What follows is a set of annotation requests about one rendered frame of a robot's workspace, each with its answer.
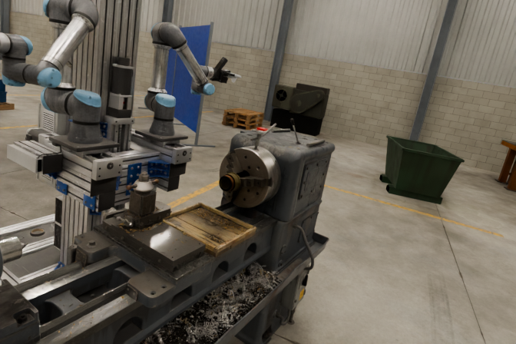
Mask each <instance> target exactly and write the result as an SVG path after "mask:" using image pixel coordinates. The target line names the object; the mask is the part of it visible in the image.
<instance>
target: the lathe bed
mask: <svg viewBox="0 0 516 344"><path fill-rule="evenodd" d="M215 209H217V210H220V211H222V212H224V213H225V214H228V215H230V216H232V217H235V218H237V219H238V220H242V221H243V222H245V223H248V224H250V225H252V226H254V227H256V232H255V235H253V236H252V237H250V238H249V239H247V240H244V241H243V242H242V243H240V244H238V245H237V246H235V247H234V248H232V249H230V250H228V251H226V252H225V253H223V254H221V255H219V256H218V257H214V256H211V255H210V254H208V253H206V252H204V253H205V254H206V255H208V256H210V257H212V258H213V260H212V264H211V271H210V273H209V274H207V275H206V276H205V277H203V278H201V279H199V280H198V281H196V282H195V283H193V284H192V285H190V286H188V287H187V288H186V289H184V290H182V291H181V292H179V293H178V294H176V295H175V296H172V297H171V298H169V299H168V300H167V301H165V302H163V303H161V304H160V305H159V306H157V307H154V308H148V307H146V306H145V305H143V304H142V303H140V302H139V301H135V300H134V299H132V298H131V297H130V296H129V295H127V294H126V293H125V292H126V286H127V285H128V280H129V279H131V278H133V277H135V276H137V275H139V274H141V273H140V272H139V271H137V270H136V269H135V268H133V267H132V266H130V265H128V264H127V263H125V262H124V261H123V260H121V259H119V258H118V257H116V256H110V257H108V258H106V259H103V260H100V261H98V262H96V263H93V264H91V265H89V266H86V267H82V264H81V261H80V260H79V261H76V262H75V263H71V264H68V265H66V266H63V267H61V268H58V269H56V270H52V271H51V272H48V273H45V274H42V275H40V276H37V277H35V278H33V279H29V280H27V281H24V282H23V283H19V284H17V285H14V287H15V288H16V289H17V290H18V291H19V292H20V293H21V294H22V295H23V296H25V298H26V299H28V301H29V302H30V303H31V304H32V305H33V306H34V307H35V308H36V309H37V310H38V317H39V320H40V334H41V337H40V340H39V341H38V342H36V343H34V344H138V343H140V342H141V341H143V340H144V339H146V338H147V337H148V336H150V335H151V334H153V333H154V332H156V331H157V330H158V329H159V328H161V327H162V326H164V325H165V324H167V323H168V322H170V321H171V320H172V319H174V318H175V317H177V316H178V315H180V314H181V313H182V312H183V311H185V310H186V309H188V308H190V307H191V306H192V305H193V304H195V303H196V302H198V301H199V300H201V299H202V298H204V297H205V296H206V295H208V294H209V293H211V292H212V291H214V290H215V289H216V288H217V287H219V286H220V285H222V284H223V283H225V282H226V281H227V280H229V279H230V278H232V277H233V276H235V275H236V274H238V272H240V271H241V270H243V269H245V268H246V267H247V266H249V265H250V264H251V263H253V262H254V261H256V260H257V259H259V258H260V257H261V256H263V255H264V254H265V253H267V252H269V251H270V250H271V246H270V241H271V236H272V232H273V227H274V226H275V225H276V223H277V220H278V219H276V218H274V217H268V218H266V219H265V218H264V215H263V214H261V215H259V216H258V217H255V218H253V219H250V218H248V217H245V216H244V210H245V208H243V207H238V206H237V205H235V206H234V203H233V201H231V202H229V203H225V204H224V205H221V206H218V207H215ZM86 270H87V271H86ZM83 271H84V272H83ZM87 272H90V273H87ZM69 274H70V275H69ZM66 275H67V276H66ZM46 281H47V282H48V283H46ZM50 281H51V282H50ZM45 283H46V284H45ZM44 286H45V288H43V287H44ZM42 288H43V290H42ZM29 290H30V292H29ZM35 290H36V291H35ZM109 290H110V291H109ZM36 292H37V293H36ZM91 294H94V296H91ZM121 296H124V300H123V301H122V297H121ZM95 297H97V298H95ZM92 298H95V299H92ZM60 300H61V301H60ZM115 300H116V301H115ZM119 300H120V301H119ZM126 300H127V301H126ZM118 301H119V302H118ZM117 302H118V303H117ZM121 302H122V303H121ZM71 304H73V305H72V306H70V305H71ZM63 305H64V306H63ZM81 305H83V306H81ZM69 306H70V307H69ZM99 308H100V309H99ZM119 308H120V309H119ZM102 309H103V310H104V311H103V310H102ZM101 310H102V311H101ZM100 311H101V312H100ZM105 313H106V314H105ZM92 314H93V315H92ZM101 315H102V317H101ZM92 316H93V318H92ZM90 320H91V321H90ZM80 321H82V322H80ZM79 322H80V323H79ZM91 322H92V323H91ZM82 324H83V325H82ZM72 327H73V328H72ZM59 331H60V332H59ZM70 336H71V337H70Z"/></svg>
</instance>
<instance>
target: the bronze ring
mask: <svg viewBox="0 0 516 344"><path fill-rule="evenodd" d="M219 185H220V188H221V190H223V191H235V190H238V189H239V187H240V177H239V176H238V175H237V174H236V173H234V172H230V173H228V174H225V175H224V176H222V177H221V178H220V180H219Z"/></svg>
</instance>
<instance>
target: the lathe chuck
mask: <svg viewBox="0 0 516 344"><path fill-rule="evenodd" d="M252 148H254V147H241V148H237V149H234V150H235V152H236V155H237V157H238V160H239V162H240V165H241V167H242V169H243V170H245V171H243V172H241V173H239V174H237V175H238V176H239V177H240V178H241V177H245V176H246V171H247V172H248V173H249V174H250V176H253V177H261V178H266V179H270V178H271V186H268V187H267V186H265V187H248V186H245V187H242V188H241V189H240V192H239V193H238V194H237V196H236V199H235V200H234V202H233V203H234V204H235V205H237V206H238V207H243V208H252V207H256V206H258V205H260V204H262V203H263V202H264V201H265V200H266V201H265V202H267V201H268V200H269V199H270V198H271V197H272V196H273V195H274V193H275V191H276V188H277V184H278V173H277V169H276V165H275V163H274V161H273V159H272V158H271V156H270V155H268V153H267V152H265V151H264V150H262V149H260V148H257V150H254V149H252ZM230 153H231V152H229V153H228V154H227V155H226V156H228V155H229V154H230ZM226 156H225V157H224V159H223V161H222V163H221V165H220V178H221V177H222V176H224V175H225V174H227V171H228V167H227V165H228V161H227V158H226ZM265 202H264V203H265Z"/></svg>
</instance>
